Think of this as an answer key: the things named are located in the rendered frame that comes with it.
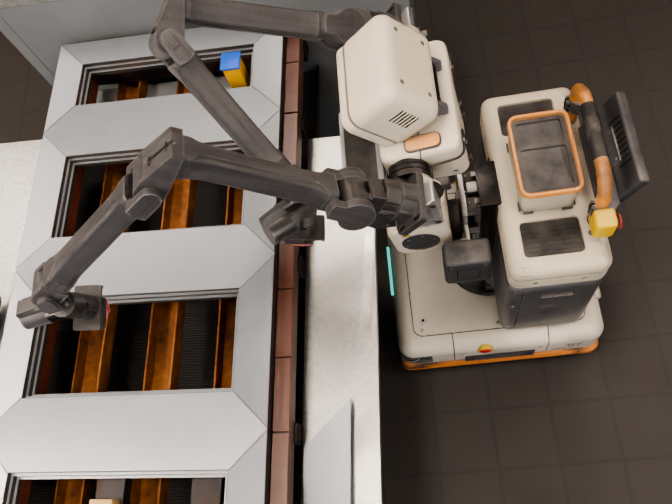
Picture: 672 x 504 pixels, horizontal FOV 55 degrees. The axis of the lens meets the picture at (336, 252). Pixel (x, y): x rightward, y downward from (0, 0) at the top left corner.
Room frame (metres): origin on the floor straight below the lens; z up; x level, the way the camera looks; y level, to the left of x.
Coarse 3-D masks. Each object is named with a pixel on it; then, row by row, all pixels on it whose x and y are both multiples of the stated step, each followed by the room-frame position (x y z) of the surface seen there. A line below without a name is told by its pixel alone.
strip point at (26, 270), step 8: (48, 240) 1.09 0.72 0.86; (40, 248) 1.08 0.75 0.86; (48, 248) 1.07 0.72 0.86; (32, 256) 1.07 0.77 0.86; (40, 256) 1.06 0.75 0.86; (24, 264) 1.05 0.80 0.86; (32, 264) 1.04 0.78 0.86; (40, 264) 1.03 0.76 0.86; (24, 272) 1.03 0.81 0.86; (32, 272) 1.02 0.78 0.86; (24, 280) 1.01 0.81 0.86; (32, 280) 1.00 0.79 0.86
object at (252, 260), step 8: (248, 232) 0.85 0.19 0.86; (248, 240) 0.83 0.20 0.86; (256, 240) 0.82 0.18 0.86; (248, 248) 0.81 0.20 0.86; (256, 248) 0.80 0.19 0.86; (248, 256) 0.78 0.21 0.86; (256, 256) 0.77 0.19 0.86; (248, 264) 0.76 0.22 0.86; (256, 264) 0.75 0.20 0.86; (248, 272) 0.74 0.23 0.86; (240, 280) 0.73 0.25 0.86
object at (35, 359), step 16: (224, 48) 1.47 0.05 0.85; (240, 48) 1.45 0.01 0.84; (96, 64) 1.63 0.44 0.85; (112, 64) 1.61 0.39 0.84; (128, 64) 1.59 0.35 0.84; (144, 64) 1.57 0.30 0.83; (160, 64) 1.54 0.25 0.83; (80, 80) 1.60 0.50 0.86; (80, 96) 1.55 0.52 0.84; (208, 144) 1.17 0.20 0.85; (224, 144) 1.15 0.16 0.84; (80, 160) 1.32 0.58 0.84; (96, 160) 1.30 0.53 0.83; (112, 160) 1.28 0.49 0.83; (128, 160) 1.26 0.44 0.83; (64, 176) 1.28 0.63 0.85; (64, 192) 1.23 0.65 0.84; (64, 208) 1.19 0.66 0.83; (64, 224) 1.14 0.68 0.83; (112, 304) 0.84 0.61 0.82; (272, 304) 0.63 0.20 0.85; (272, 320) 0.60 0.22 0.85; (272, 336) 0.56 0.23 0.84; (32, 352) 0.80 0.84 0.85; (272, 352) 0.52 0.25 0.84; (32, 368) 0.76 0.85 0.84; (272, 368) 0.49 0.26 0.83; (32, 384) 0.72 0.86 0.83; (272, 384) 0.45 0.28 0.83; (272, 400) 0.42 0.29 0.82; (272, 416) 0.38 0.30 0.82; (16, 480) 0.50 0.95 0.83; (16, 496) 0.47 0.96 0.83; (224, 496) 0.26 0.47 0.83
